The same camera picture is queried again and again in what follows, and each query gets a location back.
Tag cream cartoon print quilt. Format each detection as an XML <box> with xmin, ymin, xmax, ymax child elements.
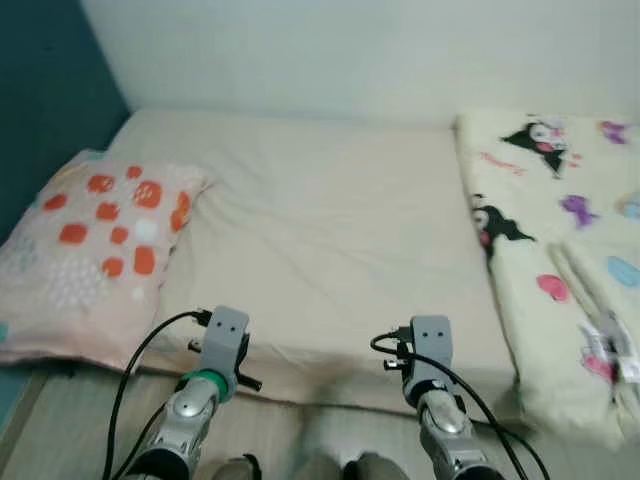
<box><xmin>455</xmin><ymin>110</ymin><xmax>640</xmax><ymax>446</ymax></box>

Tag pink patterned pillow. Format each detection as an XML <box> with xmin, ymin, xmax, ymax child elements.
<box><xmin>0</xmin><ymin>150</ymin><xmax>213</xmax><ymax>371</ymax></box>

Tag grey right robot leg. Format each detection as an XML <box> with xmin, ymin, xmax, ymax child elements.
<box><xmin>340</xmin><ymin>452</ymin><xmax>411</xmax><ymax>480</ymax></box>

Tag beige sheeted mattress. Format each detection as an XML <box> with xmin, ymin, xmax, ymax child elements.
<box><xmin>0</xmin><ymin>108</ymin><xmax>640</xmax><ymax>421</ymax></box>

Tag clear plastic wrapper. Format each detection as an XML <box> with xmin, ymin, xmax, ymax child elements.
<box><xmin>580</xmin><ymin>315</ymin><xmax>640</xmax><ymax>386</ymax></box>

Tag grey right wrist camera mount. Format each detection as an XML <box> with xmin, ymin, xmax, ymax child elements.
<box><xmin>410</xmin><ymin>316</ymin><xmax>456</xmax><ymax>386</ymax></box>

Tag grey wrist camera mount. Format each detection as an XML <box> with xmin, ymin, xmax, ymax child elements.
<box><xmin>200</xmin><ymin>307</ymin><xmax>251</xmax><ymax>376</ymax></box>
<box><xmin>410</xmin><ymin>316</ymin><xmax>456</xmax><ymax>386</ymax></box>

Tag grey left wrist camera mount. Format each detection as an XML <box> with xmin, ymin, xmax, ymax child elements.
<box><xmin>200</xmin><ymin>307</ymin><xmax>251</xmax><ymax>376</ymax></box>

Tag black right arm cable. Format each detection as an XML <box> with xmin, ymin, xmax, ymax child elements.
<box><xmin>370</xmin><ymin>330</ymin><xmax>551</xmax><ymax>480</ymax></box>

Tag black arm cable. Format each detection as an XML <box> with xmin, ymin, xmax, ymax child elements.
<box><xmin>370</xmin><ymin>330</ymin><xmax>551</xmax><ymax>480</ymax></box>
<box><xmin>103</xmin><ymin>310</ymin><xmax>211</xmax><ymax>480</ymax></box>

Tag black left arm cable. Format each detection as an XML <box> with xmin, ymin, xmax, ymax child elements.
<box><xmin>103</xmin><ymin>310</ymin><xmax>211</xmax><ymax>480</ymax></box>

